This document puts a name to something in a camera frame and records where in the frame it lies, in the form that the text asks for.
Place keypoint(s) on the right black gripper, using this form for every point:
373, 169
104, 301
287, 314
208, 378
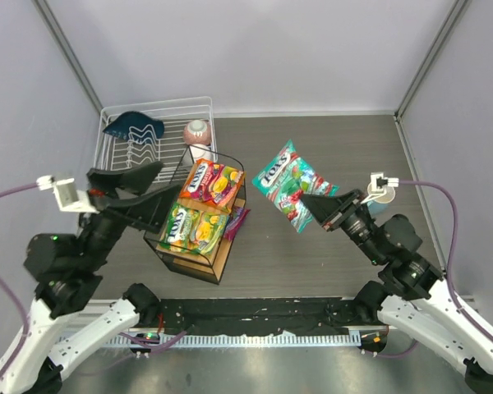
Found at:
341, 212

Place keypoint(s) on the white wire dish rack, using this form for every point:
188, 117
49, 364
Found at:
141, 145

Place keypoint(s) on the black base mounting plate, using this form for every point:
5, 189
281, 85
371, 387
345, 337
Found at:
309, 316

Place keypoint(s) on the teal Fox's candy bag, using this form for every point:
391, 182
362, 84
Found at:
285, 179

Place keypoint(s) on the white slotted cable duct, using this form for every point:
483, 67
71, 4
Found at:
283, 340

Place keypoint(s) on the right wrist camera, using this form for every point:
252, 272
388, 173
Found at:
378, 182

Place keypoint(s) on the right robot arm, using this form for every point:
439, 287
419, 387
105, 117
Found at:
411, 293

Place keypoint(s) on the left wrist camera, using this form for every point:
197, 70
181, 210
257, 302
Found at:
70, 199

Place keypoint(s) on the black wire wooden shelf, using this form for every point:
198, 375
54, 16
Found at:
208, 269

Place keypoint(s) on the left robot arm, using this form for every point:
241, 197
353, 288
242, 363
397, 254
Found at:
66, 270

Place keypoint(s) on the light blue mug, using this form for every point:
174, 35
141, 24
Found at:
380, 204

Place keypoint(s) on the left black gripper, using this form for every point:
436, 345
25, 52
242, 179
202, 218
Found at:
100, 199

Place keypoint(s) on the dark blue plate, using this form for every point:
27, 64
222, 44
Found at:
133, 125

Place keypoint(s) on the purple Fox's berries candy bag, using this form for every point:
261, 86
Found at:
235, 221

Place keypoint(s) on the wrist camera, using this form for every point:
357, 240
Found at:
70, 199
378, 182

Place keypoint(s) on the pink ceramic bowl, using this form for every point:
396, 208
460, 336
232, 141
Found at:
197, 132

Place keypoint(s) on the green Fox's candy bag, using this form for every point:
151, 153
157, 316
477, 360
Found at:
192, 231

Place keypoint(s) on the orange Fox's fruits candy bag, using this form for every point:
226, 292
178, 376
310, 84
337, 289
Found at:
213, 184

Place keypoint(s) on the white cup in rack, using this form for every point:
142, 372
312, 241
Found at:
200, 151

